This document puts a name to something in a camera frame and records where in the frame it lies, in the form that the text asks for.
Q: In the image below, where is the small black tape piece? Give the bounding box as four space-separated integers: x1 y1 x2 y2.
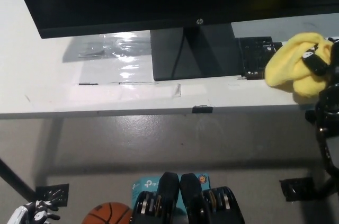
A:
192 105 214 114

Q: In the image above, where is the yellow microfibre cloth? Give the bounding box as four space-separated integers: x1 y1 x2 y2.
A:
264 32 333 99

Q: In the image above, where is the orange basketball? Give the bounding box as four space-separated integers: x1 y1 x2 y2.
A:
81 202 133 224

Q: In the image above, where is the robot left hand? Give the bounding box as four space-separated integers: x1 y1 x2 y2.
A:
7 199 61 224

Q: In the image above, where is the clear plastic sheet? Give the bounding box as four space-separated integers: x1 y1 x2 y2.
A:
61 30 156 85

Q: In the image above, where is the black desk leg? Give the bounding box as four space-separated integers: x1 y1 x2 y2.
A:
0 157 35 200
314 173 339 201

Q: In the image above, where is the teal tp-link box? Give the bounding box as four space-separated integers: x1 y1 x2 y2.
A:
131 173 211 216

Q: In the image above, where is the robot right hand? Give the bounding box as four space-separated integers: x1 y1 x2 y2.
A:
301 37 339 88

